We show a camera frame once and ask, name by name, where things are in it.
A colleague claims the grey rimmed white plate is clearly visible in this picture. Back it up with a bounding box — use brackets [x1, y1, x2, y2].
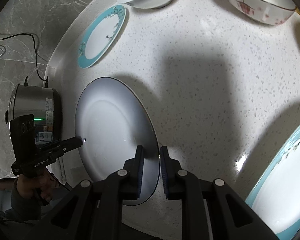
[75, 77, 160, 206]

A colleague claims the small teal floral plate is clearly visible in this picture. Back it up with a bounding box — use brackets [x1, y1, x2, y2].
[77, 5, 127, 69]

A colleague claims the large teal floral plate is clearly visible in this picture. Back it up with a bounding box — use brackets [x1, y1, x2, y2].
[245, 125, 300, 239]

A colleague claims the stainless steel rice cooker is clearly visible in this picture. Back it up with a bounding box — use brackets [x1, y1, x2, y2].
[5, 79, 63, 145]

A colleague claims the person's left hand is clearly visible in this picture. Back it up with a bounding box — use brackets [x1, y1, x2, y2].
[17, 167, 59, 202]

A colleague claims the black power cable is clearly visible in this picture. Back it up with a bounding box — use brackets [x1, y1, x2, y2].
[0, 24, 50, 82]

